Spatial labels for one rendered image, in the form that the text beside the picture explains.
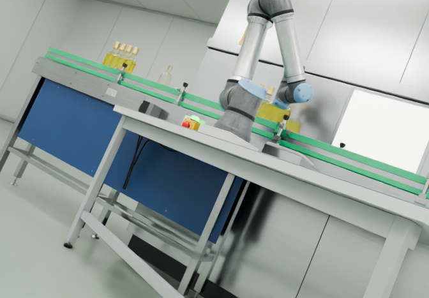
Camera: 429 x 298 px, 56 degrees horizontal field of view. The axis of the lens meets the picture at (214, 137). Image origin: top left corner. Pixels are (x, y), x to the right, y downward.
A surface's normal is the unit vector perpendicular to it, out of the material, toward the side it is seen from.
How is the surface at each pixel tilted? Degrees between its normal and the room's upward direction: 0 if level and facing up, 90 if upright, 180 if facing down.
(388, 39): 90
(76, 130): 90
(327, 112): 90
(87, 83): 90
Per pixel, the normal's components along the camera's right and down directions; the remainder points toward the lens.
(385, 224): -0.67, -0.36
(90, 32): -0.42, -0.26
